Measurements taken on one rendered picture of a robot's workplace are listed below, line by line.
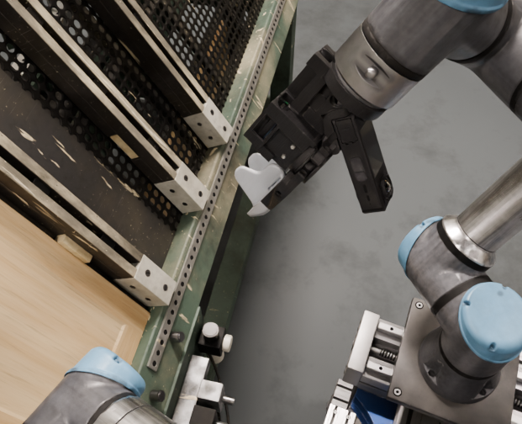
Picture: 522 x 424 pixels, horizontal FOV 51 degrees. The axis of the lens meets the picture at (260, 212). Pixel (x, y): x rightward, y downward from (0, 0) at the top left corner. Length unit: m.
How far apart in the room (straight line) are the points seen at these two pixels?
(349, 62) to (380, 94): 0.04
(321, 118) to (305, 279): 1.83
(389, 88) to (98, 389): 0.40
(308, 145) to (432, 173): 2.27
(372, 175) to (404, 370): 0.63
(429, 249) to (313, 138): 0.49
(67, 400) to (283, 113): 0.35
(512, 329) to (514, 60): 0.53
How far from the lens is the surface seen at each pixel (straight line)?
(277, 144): 0.56
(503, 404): 1.17
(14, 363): 1.11
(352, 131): 0.54
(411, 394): 1.12
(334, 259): 2.42
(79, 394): 0.59
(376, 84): 0.51
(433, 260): 0.99
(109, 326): 1.24
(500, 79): 0.55
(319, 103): 0.55
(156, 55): 1.41
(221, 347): 1.44
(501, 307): 0.97
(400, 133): 2.93
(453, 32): 0.49
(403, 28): 0.49
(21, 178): 1.07
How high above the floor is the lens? 2.07
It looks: 55 degrees down
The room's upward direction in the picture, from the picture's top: straight up
